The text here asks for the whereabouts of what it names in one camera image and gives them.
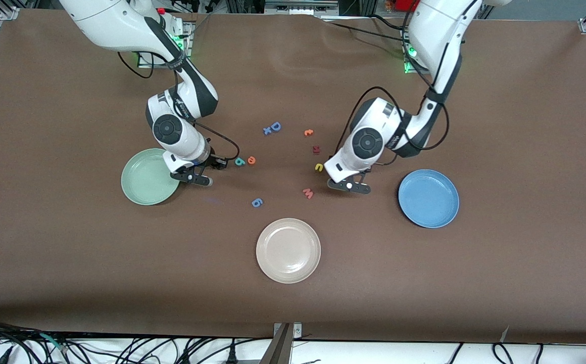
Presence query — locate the pale green plate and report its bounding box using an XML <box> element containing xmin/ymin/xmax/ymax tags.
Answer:
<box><xmin>121</xmin><ymin>148</ymin><xmax>181</xmax><ymax>206</ymax></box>

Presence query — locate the blue plate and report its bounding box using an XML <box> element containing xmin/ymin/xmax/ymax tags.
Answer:
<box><xmin>398</xmin><ymin>169</ymin><xmax>460</xmax><ymax>229</ymax></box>

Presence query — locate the beige plate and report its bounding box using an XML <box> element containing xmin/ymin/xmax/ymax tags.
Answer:
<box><xmin>256</xmin><ymin>218</ymin><xmax>321</xmax><ymax>284</ymax></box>

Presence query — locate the brown paper table cover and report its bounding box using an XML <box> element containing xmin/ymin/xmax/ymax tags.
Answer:
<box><xmin>0</xmin><ymin>9</ymin><xmax>586</xmax><ymax>345</ymax></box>

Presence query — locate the grey metal box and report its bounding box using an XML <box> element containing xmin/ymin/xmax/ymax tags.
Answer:
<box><xmin>264</xmin><ymin>0</ymin><xmax>340</xmax><ymax>16</ymax></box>

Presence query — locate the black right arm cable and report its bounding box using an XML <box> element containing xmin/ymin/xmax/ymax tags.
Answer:
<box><xmin>116</xmin><ymin>48</ymin><xmax>240</xmax><ymax>167</ymax></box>

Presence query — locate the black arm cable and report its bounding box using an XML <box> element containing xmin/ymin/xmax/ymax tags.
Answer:
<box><xmin>331</xmin><ymin>0</ymin><xmax>450</xmax><ymax>165</ymax></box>
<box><xmin>116</xmin><ymin>48</ymin><xmax>240</xmax><ymax>167</ymax></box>

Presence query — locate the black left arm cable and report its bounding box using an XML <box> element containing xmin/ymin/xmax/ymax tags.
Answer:
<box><xmin>331</xmin><ymin>0</ymin><xmax>450</xmax><ymax>165</ymax></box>

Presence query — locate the black cable on table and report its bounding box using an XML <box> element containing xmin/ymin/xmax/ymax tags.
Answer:
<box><xmin>323</xmin><ymin>14</ymin><xmax>412</xmax><ymax>46</ymax></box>

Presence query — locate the metal table bracket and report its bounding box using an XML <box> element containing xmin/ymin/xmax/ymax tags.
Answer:
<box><xmin>260</xmin><ymin>323</ymin><xmax>303</xmax><ymax>364</ymax></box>

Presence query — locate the teal cable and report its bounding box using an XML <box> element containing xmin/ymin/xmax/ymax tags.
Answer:
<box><xmin>38</xmin><ymin>333</ymin><xmax>69</xmax><ymax>353</ymax></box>

